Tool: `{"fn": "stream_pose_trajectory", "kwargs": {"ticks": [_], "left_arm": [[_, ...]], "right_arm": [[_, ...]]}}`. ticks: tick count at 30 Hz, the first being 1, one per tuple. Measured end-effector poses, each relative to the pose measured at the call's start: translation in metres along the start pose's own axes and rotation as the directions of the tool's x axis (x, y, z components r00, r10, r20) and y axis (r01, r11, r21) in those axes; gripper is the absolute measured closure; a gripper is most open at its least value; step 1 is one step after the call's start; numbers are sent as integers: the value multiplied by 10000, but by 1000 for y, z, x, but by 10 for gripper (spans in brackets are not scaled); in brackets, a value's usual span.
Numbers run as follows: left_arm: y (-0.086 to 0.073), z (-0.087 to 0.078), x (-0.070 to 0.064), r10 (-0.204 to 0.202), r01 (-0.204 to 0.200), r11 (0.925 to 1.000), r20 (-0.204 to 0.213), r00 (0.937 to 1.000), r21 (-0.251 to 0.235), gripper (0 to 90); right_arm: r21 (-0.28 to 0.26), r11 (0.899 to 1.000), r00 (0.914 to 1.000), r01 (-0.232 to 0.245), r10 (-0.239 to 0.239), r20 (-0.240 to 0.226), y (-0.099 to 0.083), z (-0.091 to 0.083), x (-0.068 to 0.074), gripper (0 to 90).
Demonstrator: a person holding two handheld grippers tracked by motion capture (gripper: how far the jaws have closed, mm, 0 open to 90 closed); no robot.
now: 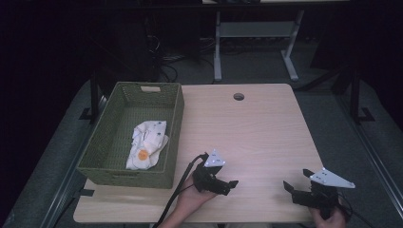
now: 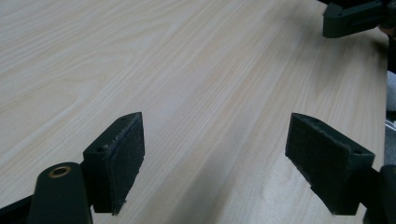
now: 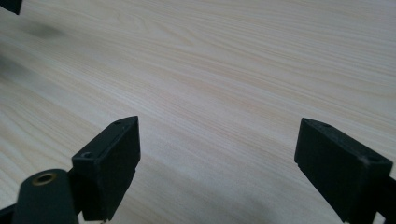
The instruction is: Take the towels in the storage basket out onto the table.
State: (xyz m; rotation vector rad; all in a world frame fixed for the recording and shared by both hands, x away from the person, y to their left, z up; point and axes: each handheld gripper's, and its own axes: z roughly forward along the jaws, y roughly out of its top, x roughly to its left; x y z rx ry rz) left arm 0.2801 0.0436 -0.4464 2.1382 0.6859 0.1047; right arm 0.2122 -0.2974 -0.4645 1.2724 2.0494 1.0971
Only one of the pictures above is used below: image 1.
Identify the aluminium floor rail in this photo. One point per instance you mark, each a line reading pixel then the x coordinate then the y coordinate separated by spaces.
pixel 374 152
pixel 66 183

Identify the white cloth with orange patch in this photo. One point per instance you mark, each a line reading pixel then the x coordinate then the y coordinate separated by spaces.
pixel 152 139

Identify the green woven basket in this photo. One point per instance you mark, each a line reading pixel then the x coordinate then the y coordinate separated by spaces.
pixel 107 152

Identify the person's right hand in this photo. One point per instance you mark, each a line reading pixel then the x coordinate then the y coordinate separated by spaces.
pixel 329 223

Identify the black tape strip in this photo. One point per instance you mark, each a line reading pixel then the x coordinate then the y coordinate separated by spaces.
pixel 85 192

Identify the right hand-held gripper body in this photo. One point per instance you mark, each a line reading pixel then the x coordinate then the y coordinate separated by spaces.
pixel 320 196

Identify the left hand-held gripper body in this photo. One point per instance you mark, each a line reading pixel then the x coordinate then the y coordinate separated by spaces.
pixel 206 180

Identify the white metal desk frame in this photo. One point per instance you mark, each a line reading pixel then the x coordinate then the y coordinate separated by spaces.
pixel 253 29

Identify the person's left hand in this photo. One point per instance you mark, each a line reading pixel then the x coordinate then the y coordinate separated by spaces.
pixel 190 198

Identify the black metal stand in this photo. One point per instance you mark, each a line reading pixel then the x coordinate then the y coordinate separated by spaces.
pixel 355 95
pixel 94 95

